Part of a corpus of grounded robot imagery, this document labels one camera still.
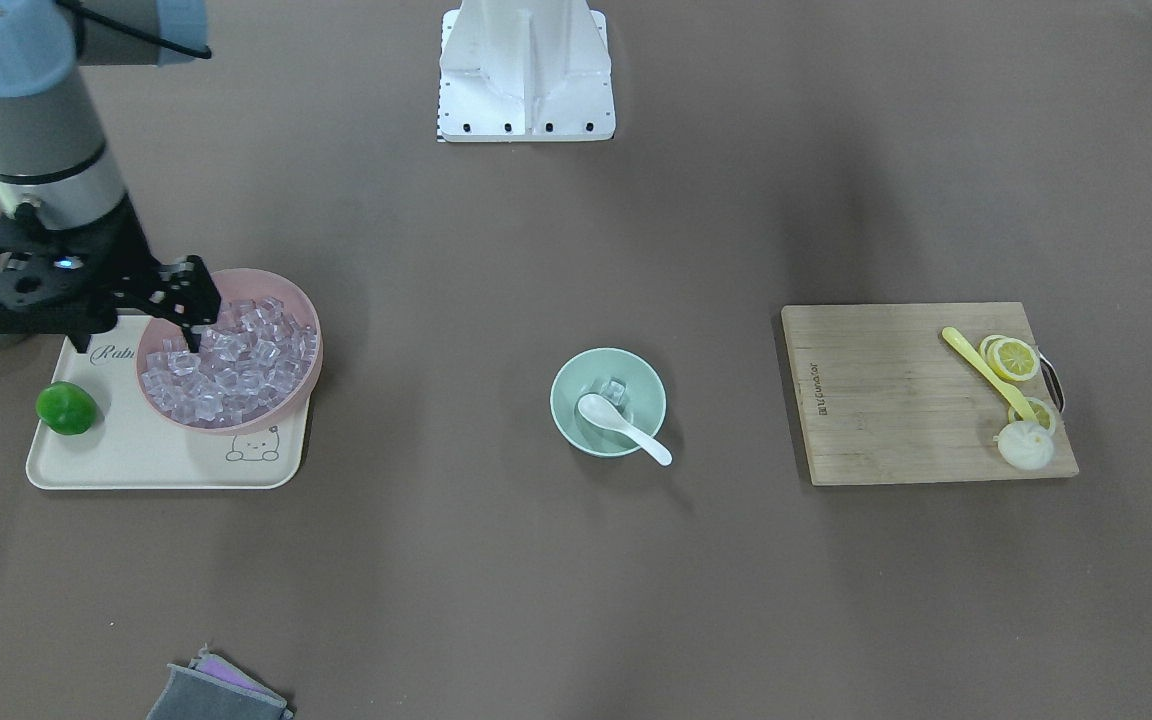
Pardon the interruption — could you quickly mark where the yellow plastic knife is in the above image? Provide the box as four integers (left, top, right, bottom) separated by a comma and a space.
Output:
940, 325, 1038, 423

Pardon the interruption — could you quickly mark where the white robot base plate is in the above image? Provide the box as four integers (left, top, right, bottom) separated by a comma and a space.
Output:
435, 1, 617, 143

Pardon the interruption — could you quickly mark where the grey folded cloth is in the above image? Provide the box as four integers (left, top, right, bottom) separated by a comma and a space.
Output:
146, 647, 294, 719

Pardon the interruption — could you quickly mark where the clear ice cube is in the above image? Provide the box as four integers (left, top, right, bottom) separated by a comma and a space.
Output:
599, 377, 627, 407

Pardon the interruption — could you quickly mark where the lemon slice lower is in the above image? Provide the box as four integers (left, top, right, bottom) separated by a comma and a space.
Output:
978, 334, 1041, 384

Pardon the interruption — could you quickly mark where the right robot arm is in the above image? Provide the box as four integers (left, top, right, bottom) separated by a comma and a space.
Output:
0, 1, 221, 354

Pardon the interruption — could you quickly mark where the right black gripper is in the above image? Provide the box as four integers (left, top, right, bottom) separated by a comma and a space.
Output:
0, 196, 221, 354

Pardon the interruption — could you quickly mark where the lemon slice upper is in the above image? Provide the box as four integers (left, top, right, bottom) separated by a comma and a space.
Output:
1007, 396, 1059, 435

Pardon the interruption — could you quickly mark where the cream serving tray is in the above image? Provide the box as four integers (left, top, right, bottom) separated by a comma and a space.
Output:
26, 314, 310, 491

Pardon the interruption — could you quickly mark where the lemon slice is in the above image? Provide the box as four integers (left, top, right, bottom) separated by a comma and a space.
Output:
978, 334, 1041, 384
1007, 396, 1059, 435

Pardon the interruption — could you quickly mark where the mint green bowl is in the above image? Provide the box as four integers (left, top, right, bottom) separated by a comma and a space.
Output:
550, 347, 668, 457

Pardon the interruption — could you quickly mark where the white ceramic spoon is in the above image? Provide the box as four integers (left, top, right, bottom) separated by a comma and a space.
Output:
577, 393, 675, 468

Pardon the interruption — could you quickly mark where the pink bowl with ice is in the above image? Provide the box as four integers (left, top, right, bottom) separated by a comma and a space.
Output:
136, 270, 325, 434

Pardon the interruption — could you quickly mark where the wooden cutting board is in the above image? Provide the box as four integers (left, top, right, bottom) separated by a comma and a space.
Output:
780, 301, 1079, 486

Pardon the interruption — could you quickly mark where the green lime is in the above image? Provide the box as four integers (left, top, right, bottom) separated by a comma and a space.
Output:
35, 381, 100, 435

